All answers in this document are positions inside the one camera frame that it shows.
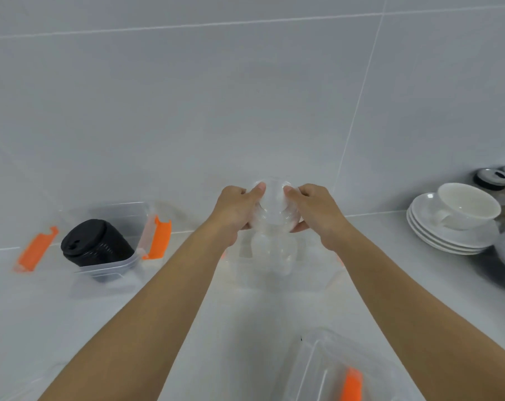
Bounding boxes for clear plastic cup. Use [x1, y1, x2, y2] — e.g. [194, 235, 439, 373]
[247, 177, 302, 235]

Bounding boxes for clear storage box orange latches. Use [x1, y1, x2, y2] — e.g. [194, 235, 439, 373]
[57, 200, 172, 298]

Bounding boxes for stack of clear plastic cups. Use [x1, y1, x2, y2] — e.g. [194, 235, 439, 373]
[250, 232, 299, 277]

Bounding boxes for clear box lid orange latch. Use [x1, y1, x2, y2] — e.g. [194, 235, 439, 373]
[277, 327, 425, 401]

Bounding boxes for person's left forearm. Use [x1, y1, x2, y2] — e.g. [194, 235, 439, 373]
[38, 219, 239, 401]

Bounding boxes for stack of black cup lids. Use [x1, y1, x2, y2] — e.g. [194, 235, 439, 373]
[60, 219, 135, 284]

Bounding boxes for person's left hand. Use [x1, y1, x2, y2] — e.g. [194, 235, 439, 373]
[208, 182, 266, 248]

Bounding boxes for person's right forearm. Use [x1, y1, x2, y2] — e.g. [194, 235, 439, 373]
[319, 221, 505, 401]

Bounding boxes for person's right hand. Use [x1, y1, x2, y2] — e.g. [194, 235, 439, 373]
[283, 184, 350, 252]

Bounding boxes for clear plastic storage box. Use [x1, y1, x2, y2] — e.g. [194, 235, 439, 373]
[218, 229, 346, 291]

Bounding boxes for white saucer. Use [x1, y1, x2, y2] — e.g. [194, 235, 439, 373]
[406, 214, 489, 256]
[407, 209, 496, 253]
[409, 193, 501, 248]

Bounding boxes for white teacup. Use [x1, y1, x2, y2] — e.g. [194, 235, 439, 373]
[431, 183, 502, 231]

